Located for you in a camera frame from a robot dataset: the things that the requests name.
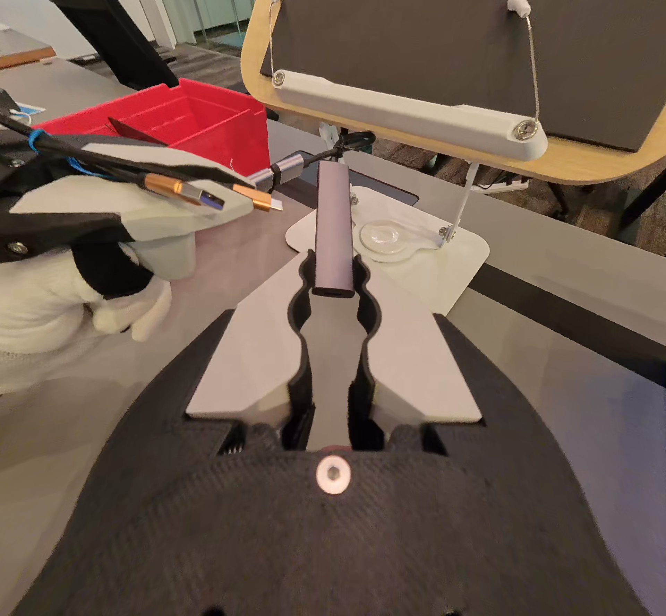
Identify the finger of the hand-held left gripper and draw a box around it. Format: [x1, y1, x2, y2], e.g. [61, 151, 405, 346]
[9, 174, 256, 280]
[73, 143, 257, 191]

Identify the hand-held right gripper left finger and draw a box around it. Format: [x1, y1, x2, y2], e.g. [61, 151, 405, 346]
[186, 251, 315, 451]

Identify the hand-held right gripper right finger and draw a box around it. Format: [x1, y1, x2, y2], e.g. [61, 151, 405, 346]
[349, 254, 483, 451]

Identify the orange-plug cable with blue tie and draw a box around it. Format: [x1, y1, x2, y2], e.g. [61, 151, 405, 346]
[0, 109, 284, 212]

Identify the red plastic bin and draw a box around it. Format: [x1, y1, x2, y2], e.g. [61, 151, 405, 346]
[39, 78, 271, 175]

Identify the grey usb hub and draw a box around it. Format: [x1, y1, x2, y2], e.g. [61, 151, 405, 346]
[249, 130, 376, 298]

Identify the person's left hand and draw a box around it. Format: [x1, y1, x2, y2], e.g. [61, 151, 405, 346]
[0, 249, 172, 357]

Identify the white power strip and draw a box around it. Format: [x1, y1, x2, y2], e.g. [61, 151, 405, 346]
[471, 178, 529, 194]

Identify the wooden board with black panel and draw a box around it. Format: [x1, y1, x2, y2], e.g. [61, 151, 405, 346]
[240, 0, 666, 185]

